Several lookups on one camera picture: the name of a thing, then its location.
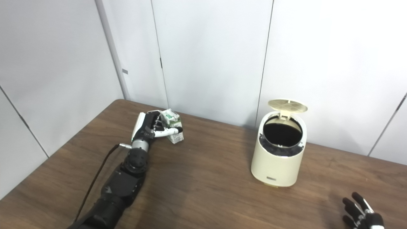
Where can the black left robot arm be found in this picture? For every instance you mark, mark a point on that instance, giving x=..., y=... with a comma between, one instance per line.
x=122, y=187

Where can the cream round bin lid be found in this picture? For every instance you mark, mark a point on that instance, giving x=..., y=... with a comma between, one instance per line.
x=287, y=106

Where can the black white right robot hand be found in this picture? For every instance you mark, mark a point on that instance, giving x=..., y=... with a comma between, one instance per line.
x=365, y=219

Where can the cream-colored cylindrical bin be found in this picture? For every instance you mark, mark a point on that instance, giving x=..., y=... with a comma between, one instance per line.
x=275, y=168

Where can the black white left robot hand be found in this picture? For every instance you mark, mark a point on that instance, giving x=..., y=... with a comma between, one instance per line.
x=144, y=125

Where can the black bin liner bag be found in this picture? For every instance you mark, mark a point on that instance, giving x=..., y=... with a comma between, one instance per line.
x=282, y=133

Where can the white green milk carton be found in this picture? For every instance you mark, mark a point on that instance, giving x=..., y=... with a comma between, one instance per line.
x=171, y=119

